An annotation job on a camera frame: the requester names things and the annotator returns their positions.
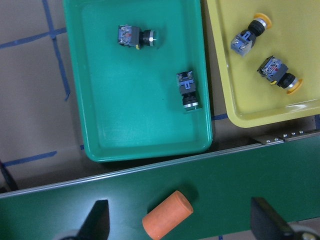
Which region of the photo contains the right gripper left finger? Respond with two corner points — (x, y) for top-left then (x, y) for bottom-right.
(77, 199), (110, 240)

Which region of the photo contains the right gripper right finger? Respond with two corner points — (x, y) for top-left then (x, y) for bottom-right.
(250, 197), (304, 240)

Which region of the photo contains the yellow push button switch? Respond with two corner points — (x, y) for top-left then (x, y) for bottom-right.
(230, 12), (272, 57)

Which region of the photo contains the green push button switch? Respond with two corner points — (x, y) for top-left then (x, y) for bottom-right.
(117, 24), (158, 50)

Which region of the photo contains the green conveyor belt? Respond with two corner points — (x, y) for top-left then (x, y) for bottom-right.
(0, 136), (320, 240)

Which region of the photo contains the green plastic tray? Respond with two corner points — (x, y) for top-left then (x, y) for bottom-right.
(63, 0), (213, 162)

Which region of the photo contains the yellow plastic tray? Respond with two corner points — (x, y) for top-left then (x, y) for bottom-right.
(207, 0), (320, 128)

